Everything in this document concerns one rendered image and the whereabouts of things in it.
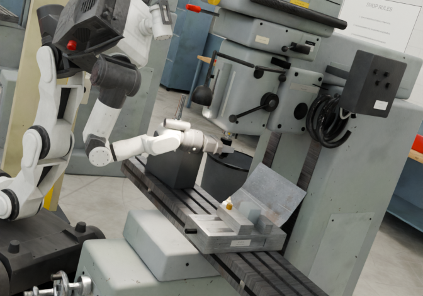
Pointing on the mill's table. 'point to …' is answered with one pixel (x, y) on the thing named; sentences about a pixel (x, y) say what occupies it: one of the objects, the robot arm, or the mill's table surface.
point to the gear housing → (264, 34)
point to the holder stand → (175, 167)
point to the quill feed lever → (269, 102)
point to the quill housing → (245, 89)
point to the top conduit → (297, 10)
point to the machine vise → (206, 222)
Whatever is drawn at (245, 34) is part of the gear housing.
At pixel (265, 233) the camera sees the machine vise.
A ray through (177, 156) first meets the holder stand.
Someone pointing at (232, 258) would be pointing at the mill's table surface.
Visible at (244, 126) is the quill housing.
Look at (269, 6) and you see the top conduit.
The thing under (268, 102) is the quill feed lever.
